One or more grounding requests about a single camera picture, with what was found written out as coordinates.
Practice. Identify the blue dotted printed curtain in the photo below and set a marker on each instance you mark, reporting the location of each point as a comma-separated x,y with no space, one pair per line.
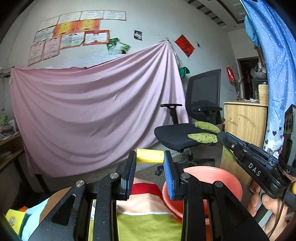
275,58

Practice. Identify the light wooden cabinet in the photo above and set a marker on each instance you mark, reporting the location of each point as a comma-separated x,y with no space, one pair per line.
245,120

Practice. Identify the wooden shelf desk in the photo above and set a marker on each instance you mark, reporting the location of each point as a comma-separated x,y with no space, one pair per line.
11,148

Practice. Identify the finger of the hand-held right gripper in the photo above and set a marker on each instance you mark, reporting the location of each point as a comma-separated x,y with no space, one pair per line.
233,140
231,148

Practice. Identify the pink hanging sheet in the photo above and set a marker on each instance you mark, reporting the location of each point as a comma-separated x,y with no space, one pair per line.
92,104

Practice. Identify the pile of papers and books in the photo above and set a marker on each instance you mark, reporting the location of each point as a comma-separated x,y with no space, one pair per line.
7,133

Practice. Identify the yellow book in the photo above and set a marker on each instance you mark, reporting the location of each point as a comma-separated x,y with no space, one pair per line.
13,220

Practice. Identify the black and white wall photo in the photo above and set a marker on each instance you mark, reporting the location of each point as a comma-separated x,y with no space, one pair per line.
137,35

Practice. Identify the group of wall certificates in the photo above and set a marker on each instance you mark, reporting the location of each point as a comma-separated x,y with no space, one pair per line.
69,30

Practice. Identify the green hanging bag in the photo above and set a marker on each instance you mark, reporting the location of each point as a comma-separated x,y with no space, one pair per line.
183,71

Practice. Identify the green vegetable leaf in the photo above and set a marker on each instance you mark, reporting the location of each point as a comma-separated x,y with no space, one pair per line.
207,126
203,138

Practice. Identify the black office chair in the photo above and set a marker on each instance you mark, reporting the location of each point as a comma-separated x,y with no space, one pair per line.
203,92

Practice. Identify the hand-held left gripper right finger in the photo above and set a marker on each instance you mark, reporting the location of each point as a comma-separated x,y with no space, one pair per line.
168,176

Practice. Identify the green white flower bouquet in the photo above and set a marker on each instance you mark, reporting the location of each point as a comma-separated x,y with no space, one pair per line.
3,120

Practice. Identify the person's right hand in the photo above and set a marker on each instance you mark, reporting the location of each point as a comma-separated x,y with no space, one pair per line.
271,208

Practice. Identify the green wall photo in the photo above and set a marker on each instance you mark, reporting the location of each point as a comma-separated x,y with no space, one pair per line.
111,43
122,48

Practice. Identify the patchwork blanket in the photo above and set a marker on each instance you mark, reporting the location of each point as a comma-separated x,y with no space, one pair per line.
148,222

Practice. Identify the coral plastic basin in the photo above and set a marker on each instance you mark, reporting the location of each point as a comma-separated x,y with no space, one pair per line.
203,175

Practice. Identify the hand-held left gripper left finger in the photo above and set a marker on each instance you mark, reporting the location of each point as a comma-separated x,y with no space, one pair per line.
129,173

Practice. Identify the red hanging ornament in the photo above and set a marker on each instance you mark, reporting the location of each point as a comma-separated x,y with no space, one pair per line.
230,73

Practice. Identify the red diamond wall poster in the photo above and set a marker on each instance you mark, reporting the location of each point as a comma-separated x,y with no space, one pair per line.
184,45

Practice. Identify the yellow cardboard box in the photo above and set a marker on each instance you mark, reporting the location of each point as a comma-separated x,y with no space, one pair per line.
150,156

